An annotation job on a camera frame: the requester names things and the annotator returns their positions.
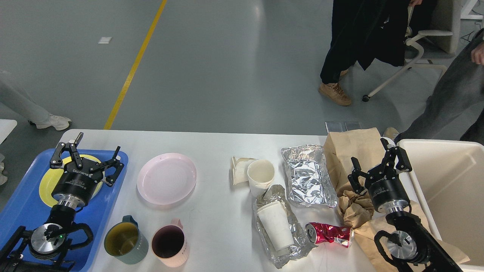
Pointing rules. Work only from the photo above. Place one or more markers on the white table corner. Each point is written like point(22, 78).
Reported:
point(6, 127)

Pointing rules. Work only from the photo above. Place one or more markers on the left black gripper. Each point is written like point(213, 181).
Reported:
point(78, 186)

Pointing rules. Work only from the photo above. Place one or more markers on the yellow plate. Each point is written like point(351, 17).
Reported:
point(51, 178)

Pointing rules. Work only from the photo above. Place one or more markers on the crumpled brown paper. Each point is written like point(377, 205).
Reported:
point(355, 210)

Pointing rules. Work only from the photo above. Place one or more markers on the lying white paper cup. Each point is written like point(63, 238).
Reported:
point(274, 219)

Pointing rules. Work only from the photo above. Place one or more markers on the teal mug yellow inside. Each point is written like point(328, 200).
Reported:
point(125, 241)

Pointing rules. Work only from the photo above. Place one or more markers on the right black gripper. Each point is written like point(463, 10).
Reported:
point(384, 186)

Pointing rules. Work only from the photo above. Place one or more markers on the white office chair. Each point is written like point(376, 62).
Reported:
point(419, 52)

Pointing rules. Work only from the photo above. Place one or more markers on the crumpled foil under cup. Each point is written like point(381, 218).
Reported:
point(301, 247)

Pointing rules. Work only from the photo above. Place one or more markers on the person in grey trousers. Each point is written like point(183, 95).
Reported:
point(460, 87)

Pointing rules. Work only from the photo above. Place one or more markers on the blue plastic tray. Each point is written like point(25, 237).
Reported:
point(25, 208)

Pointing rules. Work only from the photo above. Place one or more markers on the person in black clothes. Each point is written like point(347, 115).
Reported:
point(362, 31)

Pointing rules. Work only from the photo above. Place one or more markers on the pink plate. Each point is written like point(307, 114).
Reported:
point(166, 179)

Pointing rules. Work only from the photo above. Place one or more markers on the large aluminium foil sheet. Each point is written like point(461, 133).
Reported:
point(308, 179)

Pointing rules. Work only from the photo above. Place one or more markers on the upright white paper cup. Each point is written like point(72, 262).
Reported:
point(261, 175)

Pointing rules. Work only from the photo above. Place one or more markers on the beige plastic bin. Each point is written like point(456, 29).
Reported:
point(448, 178)

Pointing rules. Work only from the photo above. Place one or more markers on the crushed white paper cup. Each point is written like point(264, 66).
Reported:
point(239, 169)

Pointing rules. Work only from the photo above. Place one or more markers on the crushed red soda can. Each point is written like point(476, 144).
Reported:
point(326, 233)

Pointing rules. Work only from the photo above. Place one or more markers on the person in light jeans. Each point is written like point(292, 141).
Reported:
point(16, 98)

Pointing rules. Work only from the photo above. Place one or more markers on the metal floor plate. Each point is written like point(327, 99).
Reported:
point(342, 126)

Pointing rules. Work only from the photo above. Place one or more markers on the brown paper bag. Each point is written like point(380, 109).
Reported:
point(366, 146)

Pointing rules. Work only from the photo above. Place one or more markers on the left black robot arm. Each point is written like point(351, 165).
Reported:
point(55, 218)

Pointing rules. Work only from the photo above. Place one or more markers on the pink ribbed mug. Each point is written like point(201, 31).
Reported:
point(170, 244)

